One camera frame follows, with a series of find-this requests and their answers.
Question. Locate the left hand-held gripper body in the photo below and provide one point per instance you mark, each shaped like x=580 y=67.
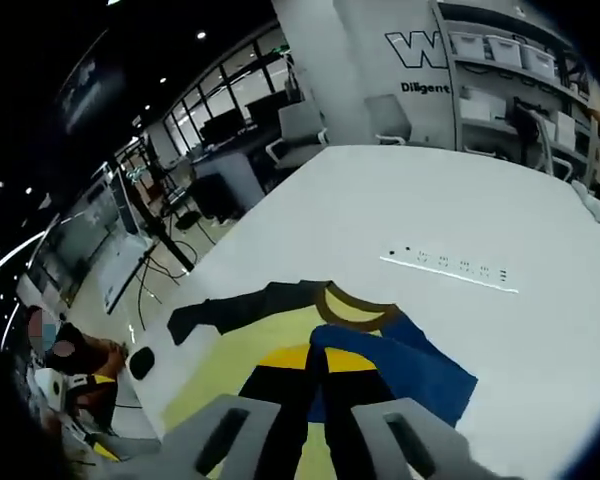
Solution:
x=55 y=390

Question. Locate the grey metal shelving rack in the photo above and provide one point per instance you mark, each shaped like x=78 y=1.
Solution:
x=505 y=80

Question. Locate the grey office chair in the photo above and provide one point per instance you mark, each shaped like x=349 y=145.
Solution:
x=297 y=130
x=387 y=120

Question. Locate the white cardboard box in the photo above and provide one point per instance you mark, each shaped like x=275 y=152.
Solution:
x=562 y=126

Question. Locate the white crumpled cloth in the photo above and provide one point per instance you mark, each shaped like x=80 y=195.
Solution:
x=587 y=200

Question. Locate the white chair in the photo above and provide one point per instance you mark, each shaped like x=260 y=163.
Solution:
x=555 y=155

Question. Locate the black backpack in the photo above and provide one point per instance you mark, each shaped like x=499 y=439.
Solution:
x=525 y=120

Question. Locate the white slanted panel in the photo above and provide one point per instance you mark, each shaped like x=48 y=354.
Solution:
x=127 y=275

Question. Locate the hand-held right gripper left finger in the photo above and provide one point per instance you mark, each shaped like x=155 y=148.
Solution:
x=275 y=385

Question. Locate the black computer monitor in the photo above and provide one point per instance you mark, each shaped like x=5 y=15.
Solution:
x=224 y=127
x=265 y=107

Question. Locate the yellow blue grey garment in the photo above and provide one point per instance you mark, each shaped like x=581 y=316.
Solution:
x=420 y=370

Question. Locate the white power strip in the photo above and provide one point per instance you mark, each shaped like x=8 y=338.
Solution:
x=450 y=270

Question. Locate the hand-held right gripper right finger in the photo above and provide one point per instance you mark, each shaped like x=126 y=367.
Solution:
x=360 y=385

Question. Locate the dark hanging banner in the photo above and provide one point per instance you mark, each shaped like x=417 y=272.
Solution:
x=92 y=82

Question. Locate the black oval object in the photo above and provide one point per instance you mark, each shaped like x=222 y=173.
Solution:
x=142 y=363

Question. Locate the white storage bin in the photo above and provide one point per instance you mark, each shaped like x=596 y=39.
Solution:
x=539 y=61
x=505 y=51
x=471 y=45

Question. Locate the large display screen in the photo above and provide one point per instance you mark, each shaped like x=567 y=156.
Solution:
x=87 y=235

